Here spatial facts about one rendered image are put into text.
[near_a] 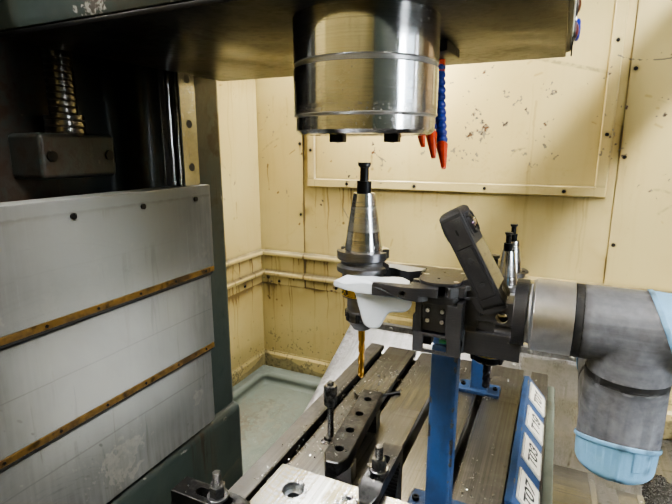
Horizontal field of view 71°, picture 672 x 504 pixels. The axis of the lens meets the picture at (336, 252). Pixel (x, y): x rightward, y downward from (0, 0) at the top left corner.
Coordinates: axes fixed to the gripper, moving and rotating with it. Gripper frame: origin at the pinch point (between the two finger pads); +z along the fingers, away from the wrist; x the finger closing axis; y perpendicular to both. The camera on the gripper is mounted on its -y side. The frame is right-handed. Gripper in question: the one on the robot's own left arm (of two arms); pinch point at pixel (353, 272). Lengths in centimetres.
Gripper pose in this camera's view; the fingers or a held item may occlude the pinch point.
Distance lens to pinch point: 58.1
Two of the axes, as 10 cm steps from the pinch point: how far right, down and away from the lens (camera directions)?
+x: 4.2, -1.9, 8.9
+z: -9.1, -1.0, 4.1
